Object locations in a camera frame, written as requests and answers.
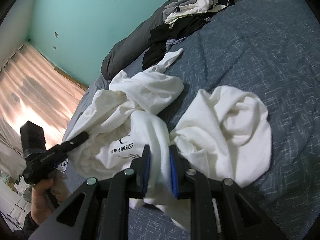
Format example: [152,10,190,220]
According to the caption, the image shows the white long sleeve shirt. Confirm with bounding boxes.
[64,50,272,230]

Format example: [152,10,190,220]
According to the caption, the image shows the person left hand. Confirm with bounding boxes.
[31,170,69,225]

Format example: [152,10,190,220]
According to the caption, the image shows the pink window curtain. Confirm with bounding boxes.
[1,43,85,160]

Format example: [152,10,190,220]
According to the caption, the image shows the dark grey rolled duvet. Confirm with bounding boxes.
[101,0,178,81]

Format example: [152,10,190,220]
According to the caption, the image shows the black garment on pile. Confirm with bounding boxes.
[142,12,214,70]

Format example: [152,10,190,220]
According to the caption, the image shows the blue patterned bed cover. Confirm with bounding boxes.
[71,0,319,239]

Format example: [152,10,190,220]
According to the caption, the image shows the white garment on pile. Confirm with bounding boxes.
[164,0,218,25]

